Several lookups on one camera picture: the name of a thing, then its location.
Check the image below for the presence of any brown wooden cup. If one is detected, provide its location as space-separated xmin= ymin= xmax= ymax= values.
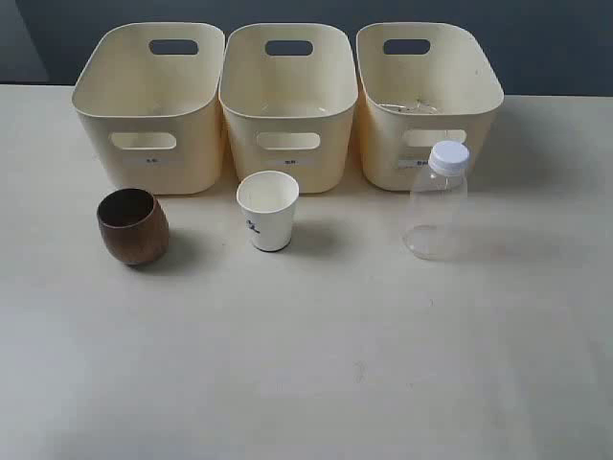
xmin=96 ymin=188 xmax=170 ymax=265

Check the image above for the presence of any cream plastic bin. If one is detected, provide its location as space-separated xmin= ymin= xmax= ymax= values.
xmin=219 ymin=23 xmax=358 ymax=194
xmin=355 ymin=22 xmax=504 ymax=192
xmin=72 ymin=22 xmax=225 ymax=195

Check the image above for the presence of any middle cream plastic bin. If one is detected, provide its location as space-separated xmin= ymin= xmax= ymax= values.
xmin=219 ymin=23 xmax=358 ymax=194

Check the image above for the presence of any clear plastic bottle white cap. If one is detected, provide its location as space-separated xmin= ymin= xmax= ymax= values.
xmin=402 ymin=140 xmax=470 ymax=260

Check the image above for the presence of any left cream plastic bin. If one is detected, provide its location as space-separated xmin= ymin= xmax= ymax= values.
xmin=72 ymin=22 xmax=225 ymax=195

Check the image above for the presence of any right cream plastic bin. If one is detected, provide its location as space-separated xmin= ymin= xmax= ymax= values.
xmin=355 ymin=22 xmax=504 ymax=192

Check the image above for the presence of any white paper cup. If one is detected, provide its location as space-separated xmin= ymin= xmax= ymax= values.
xmin=236 ymin=171 xmax=300 ymax=252

